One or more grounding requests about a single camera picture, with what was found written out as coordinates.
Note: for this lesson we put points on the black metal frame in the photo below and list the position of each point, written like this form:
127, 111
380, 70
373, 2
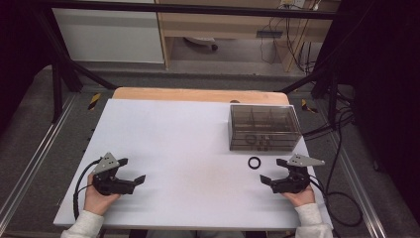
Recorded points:
185, 8

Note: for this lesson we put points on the transparent grey drawer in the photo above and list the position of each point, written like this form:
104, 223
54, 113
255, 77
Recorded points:
284, 142

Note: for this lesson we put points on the person's left hand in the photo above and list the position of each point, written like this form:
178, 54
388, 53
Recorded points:
97, 201

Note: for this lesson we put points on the aluminium floor rail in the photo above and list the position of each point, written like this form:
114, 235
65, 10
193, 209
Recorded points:
33, 162
358, 185

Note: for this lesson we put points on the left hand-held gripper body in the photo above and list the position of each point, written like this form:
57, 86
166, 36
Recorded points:
106, 163

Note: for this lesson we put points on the small black clips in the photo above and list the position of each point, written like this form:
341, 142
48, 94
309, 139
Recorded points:
264, 142

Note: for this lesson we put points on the wooden desk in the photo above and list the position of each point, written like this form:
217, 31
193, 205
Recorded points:
231, 24

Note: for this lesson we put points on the grey chair base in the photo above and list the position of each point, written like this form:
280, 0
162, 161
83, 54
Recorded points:
201, 41

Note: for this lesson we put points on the white cabinet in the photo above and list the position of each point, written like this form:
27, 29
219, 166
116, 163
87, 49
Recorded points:
109, 36

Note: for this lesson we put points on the person's right hand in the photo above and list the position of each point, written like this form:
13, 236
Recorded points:
302, 199

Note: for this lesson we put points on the wooden table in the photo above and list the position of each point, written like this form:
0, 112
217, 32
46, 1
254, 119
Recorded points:
185, 95

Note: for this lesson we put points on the black curtain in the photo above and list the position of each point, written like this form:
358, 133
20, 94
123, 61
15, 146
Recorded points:
383, 99
20, 49

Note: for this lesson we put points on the transparent grey drawer box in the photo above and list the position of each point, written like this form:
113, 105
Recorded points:
264, 119

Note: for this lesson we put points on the blue power strip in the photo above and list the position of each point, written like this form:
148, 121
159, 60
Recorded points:
269, 33

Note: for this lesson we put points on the white board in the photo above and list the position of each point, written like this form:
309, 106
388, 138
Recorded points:
171, 158

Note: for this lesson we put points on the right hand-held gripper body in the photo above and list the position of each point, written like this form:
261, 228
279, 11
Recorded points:
297, 181

